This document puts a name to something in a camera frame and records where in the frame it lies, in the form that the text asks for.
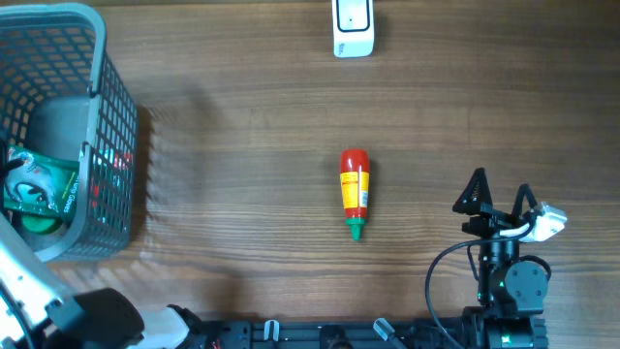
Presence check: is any green round lid container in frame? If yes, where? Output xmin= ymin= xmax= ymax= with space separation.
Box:
xmin=21 ymin=214 xmax=63 ymax=236

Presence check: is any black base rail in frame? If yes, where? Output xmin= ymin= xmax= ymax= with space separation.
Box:
xmin=193 ymin=317 xmax=551 ymax=349

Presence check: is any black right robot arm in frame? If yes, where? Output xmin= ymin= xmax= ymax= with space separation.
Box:
xmin=452 ymin=168 xmax=550 ymax=349

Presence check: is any grey plastic basket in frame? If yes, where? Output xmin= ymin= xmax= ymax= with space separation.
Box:
xmin=1 ymin=3 xmax=139 ymax=262

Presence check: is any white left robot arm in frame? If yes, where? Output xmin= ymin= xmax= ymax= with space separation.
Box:
xmin=1 ymin=217 xmax=207 ymax=349

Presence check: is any red sauce bottle green cap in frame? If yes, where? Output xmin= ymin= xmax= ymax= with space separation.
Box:
xmin=339 ymin=148 xmax=370 ymax=241

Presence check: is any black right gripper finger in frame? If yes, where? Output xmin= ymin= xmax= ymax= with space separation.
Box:
xmin=452 ymin=168 xmax=493 ymax=214
xmin=511 ymin=183 xmax=538 ymax=217

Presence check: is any white barcode scanner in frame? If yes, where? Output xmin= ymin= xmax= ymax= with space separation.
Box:
xmin=331 ymin=0 xmax=375 ymax=58

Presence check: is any green 3M gloves packet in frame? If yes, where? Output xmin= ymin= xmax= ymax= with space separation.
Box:
xmin=4 ymin=144 xmax=79 ymax=223

